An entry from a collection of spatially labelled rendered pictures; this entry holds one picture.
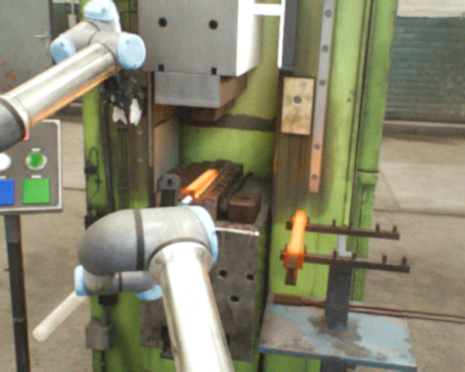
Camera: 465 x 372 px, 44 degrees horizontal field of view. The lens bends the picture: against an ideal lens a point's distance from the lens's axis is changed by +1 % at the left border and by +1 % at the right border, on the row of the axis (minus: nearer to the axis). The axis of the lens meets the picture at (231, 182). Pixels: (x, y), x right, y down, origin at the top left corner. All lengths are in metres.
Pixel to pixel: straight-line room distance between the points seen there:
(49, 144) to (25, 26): 6.59
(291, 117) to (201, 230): 0.81
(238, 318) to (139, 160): 0.62
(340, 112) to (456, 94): 6.13
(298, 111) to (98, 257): 0.92
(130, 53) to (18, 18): 7.18
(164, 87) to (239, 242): 0.51
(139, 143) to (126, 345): 0.79
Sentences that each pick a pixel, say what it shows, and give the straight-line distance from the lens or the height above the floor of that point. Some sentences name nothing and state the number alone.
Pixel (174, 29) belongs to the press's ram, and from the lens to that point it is 1.73.
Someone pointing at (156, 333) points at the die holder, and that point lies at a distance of 1.98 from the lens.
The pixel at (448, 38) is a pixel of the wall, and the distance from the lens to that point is 7.80.
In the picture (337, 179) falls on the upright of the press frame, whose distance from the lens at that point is 1.86.
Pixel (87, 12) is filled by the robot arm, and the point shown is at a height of 1.53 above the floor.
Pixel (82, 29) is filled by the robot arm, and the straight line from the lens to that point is 1.41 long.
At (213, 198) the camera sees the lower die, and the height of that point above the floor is 0.99.
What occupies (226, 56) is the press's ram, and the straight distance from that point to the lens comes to 1.69.
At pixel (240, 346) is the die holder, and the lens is 1.92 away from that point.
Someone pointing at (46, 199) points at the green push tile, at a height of 0.99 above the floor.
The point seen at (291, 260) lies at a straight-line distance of 1.35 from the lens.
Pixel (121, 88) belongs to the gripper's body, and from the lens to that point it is 1.54.
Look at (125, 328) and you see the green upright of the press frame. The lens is 2.27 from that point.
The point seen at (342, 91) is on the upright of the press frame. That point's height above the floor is 1.32.
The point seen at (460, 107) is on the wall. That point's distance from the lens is 7.95.
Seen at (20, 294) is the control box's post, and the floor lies 0.62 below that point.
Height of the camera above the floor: 1.57
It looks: 17 degrees down
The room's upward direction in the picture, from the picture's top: 2 degrees clockwise
